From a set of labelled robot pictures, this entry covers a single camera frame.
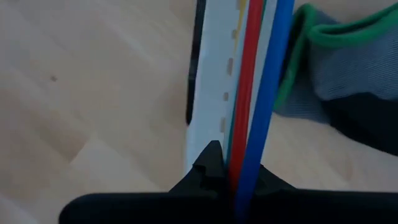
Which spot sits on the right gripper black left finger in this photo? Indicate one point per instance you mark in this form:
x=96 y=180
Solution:
x=140 y=208

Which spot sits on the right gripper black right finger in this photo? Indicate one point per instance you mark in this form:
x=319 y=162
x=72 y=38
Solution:
x=311 y=208

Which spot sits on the grey green-edged glove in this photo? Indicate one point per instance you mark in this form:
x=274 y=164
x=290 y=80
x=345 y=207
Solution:
x=348 y=68

